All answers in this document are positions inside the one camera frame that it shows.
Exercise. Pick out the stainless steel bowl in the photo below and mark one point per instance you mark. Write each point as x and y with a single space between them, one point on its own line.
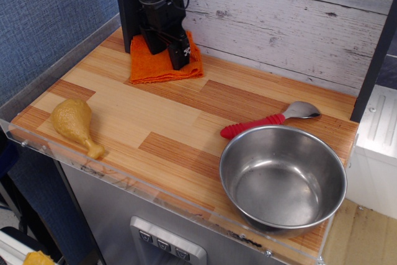
283 181

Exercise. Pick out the toy chicken drumstick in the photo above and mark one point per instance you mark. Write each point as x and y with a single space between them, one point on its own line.
71 119

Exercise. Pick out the dark support post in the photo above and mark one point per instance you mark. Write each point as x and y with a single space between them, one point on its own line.
376 63
130 20

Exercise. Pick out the yellow object bottom left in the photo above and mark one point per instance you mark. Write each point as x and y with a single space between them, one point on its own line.
38 258

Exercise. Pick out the silver button control panel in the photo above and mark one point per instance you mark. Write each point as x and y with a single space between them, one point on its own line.
155 245

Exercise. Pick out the white appliance at right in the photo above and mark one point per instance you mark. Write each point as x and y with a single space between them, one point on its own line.
371 172

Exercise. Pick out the red handled metal spoon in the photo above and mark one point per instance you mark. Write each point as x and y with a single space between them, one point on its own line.
297 110

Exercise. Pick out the clear acrylic table guard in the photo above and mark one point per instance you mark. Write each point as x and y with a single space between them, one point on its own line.
183 196

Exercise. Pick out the dark right support post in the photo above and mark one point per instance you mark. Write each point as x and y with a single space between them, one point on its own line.
376 63

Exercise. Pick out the orange cloth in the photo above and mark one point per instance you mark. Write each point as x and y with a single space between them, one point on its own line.
148 68

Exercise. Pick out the dark left support post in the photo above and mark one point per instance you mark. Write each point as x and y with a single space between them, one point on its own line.
130 20

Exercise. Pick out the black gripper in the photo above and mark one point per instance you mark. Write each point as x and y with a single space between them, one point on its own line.
161 22

